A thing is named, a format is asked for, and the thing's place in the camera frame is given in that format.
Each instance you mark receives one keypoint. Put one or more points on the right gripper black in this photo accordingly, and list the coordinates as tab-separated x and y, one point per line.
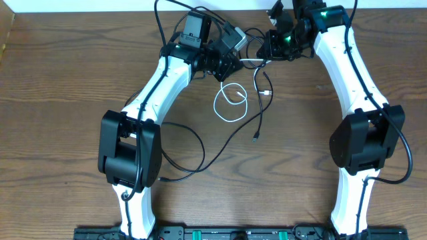
271	51

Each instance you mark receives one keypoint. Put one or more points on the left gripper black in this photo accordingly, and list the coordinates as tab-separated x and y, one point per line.
225	66

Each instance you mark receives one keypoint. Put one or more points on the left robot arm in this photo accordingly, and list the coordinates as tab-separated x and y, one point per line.
130	151

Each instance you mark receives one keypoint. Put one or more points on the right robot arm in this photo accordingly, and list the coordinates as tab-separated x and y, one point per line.
370	127

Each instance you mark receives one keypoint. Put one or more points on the cardboard box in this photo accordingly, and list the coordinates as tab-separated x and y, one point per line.
7	17

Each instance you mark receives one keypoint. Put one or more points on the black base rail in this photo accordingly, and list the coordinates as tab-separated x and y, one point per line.
304	232

